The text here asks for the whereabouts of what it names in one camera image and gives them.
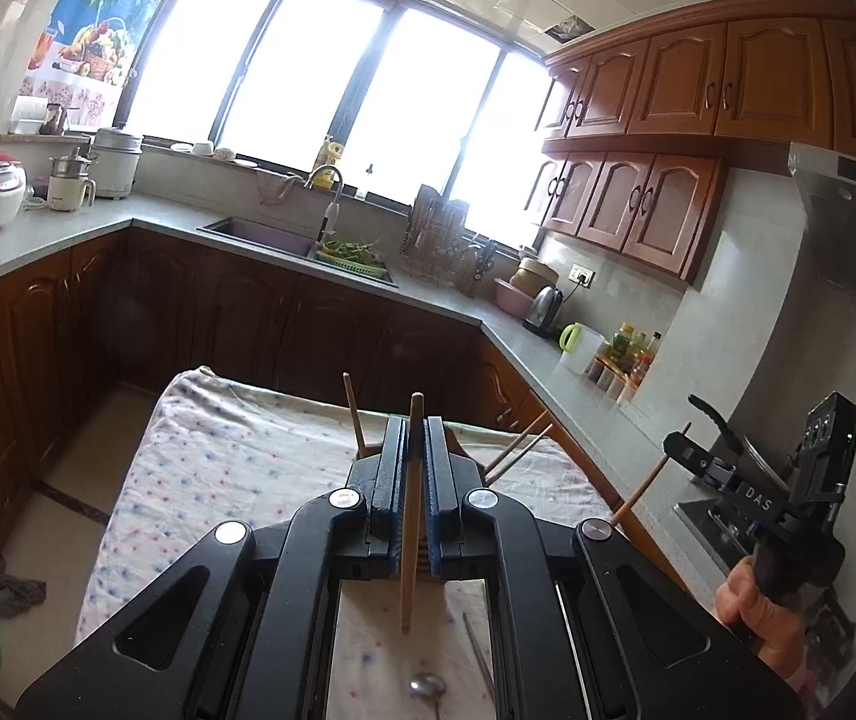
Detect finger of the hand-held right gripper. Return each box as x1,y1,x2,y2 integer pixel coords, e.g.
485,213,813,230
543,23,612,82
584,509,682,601
662,430,737,492

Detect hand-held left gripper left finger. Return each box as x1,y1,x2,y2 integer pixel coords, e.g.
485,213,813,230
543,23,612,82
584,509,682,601
15,414,408,720

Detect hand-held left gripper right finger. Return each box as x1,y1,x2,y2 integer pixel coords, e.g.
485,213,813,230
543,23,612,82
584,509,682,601
422,416,804,720

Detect ridged wooden chopstick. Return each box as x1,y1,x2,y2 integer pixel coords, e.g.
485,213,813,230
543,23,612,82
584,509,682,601
612,422,693,527
400,392,426,632
485,410,551,482
489,425,554,486

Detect dark wooden chopstick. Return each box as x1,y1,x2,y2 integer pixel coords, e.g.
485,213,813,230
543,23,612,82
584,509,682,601
344,373,367,460

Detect person's right hand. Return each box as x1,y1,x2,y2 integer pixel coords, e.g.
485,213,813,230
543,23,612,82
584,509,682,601
713,555,808,680

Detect black stove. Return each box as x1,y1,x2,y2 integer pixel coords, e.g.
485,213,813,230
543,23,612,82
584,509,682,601
672,499,759,593

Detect row of condiment bottles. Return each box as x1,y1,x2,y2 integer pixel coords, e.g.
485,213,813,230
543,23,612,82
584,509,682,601
585,322,663,406

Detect floral white tablecloth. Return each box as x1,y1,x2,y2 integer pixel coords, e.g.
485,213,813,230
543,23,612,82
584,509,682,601
75,366,624,720

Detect metal chopstick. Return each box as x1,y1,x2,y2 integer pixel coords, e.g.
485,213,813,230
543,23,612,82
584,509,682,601
462,613,498,706

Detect metal spoon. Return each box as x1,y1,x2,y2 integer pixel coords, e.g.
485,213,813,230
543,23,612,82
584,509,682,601
407,671,449,720

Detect steel electric kettle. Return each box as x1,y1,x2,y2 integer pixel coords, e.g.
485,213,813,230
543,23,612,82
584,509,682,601
523,283,565,338

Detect pink basin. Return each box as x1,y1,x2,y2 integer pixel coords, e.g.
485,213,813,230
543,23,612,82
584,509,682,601
494,276,541,314

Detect wooden base cabinets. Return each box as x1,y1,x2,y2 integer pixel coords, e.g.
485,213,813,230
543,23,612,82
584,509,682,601
0,229,707,616

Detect knife block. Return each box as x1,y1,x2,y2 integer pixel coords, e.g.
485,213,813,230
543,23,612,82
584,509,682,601
458,236,500,299

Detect green vegetable basket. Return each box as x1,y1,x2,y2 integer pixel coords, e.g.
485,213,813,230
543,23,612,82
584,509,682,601
315,238,388,271

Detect beige ceramic pot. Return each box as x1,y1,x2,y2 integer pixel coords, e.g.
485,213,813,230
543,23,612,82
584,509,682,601
510,255,560,293

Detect metal dish rack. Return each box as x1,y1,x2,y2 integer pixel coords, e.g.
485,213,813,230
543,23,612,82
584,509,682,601
398,184,474,287

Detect kitchen sink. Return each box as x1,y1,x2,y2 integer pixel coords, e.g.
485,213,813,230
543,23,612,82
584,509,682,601
199,216,399,287

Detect metal kitchen faucet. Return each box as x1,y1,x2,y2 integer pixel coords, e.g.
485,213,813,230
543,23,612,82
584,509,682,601
306,165,345,241

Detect pink dishcloth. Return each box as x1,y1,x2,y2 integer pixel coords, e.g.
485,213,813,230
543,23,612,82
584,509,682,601
255,169,301,207

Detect grey floor rag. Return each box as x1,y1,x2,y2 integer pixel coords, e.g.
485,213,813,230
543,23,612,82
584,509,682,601
0,555,46,620

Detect kitchen window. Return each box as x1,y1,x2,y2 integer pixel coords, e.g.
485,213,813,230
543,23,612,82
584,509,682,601
120,0,571,230

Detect grey kitchen countertop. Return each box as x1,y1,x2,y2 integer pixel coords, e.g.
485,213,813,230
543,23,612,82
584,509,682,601
0,191,744,593

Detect large white rice cooker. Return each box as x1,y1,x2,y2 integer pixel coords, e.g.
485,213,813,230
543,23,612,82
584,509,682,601
92,126,144,201

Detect small white electric pot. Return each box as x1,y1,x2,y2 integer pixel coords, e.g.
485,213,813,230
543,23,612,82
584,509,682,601
47,154,97,211

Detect ceiling vent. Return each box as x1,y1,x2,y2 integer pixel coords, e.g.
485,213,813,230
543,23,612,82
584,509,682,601
546,15,592,42

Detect white plastic container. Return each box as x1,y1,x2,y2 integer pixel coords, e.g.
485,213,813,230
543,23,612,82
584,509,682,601
11,95,50,136

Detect white jug green handle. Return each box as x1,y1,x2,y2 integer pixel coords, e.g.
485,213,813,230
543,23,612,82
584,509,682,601
558,322,607,376

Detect wooden wall cabinets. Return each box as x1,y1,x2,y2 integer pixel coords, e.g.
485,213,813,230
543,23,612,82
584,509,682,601
522,0,856,286

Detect tropical fruit wall poster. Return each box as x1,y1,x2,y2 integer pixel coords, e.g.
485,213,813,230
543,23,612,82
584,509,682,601
19,0,178,125

